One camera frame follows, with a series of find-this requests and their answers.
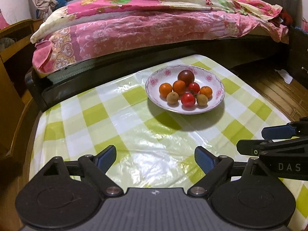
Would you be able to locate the brown longan fruit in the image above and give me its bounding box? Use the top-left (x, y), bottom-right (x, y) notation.
top-left (166, 91), bottom-right (179, 105)
top-left (196, 94), bottom-right (208, 107)

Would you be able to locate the small orange tangerine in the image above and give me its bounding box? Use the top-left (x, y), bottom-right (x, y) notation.
top-left (199, 86), bottom-right (213, 99)

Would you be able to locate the red cherry tomato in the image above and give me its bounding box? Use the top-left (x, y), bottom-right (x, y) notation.
top-left (181, 93), bottom-right (196, 108)
top-left (187, 82), bottom-right (200, 95)

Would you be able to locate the green checkered tablecloth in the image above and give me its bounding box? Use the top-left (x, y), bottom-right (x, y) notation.
top-left (28, 54), bottom-right (308, 231)

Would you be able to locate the red cherry tomato in plate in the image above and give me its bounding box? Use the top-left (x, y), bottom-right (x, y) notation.
top-left (187, 82), bottom-right (200, 95)

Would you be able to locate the orange tangerine in plate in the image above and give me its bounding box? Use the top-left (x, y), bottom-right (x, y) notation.
top-left (172, 80), bottom-right (186, 96)

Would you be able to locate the dark purple tomato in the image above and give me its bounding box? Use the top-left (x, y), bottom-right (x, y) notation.
top-left (177, 69), bottom-right (195, 87)

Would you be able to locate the white floral plate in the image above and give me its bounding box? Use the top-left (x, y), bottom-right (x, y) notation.
top-left (145, 65), bottom-right (225, 115)

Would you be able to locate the pink floral quilt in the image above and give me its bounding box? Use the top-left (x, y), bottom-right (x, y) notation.
top-left (32, 11), bottom-right (289, 77)

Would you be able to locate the wooden cabinet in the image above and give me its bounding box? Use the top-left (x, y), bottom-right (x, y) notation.
top-left (1, 19), bottom-right (42, 157)

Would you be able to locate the cream pink floral blanket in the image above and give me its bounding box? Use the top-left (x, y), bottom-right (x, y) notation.
top-left (30, 0), bottom-right (283, 43)

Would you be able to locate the beige curtain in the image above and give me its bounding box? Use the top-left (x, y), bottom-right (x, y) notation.
top-left (32, 0), bottom-right (58, 21)

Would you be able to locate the dark bed frame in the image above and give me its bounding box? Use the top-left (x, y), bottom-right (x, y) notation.
top-left (24, 35), bottom-right (291, 112)

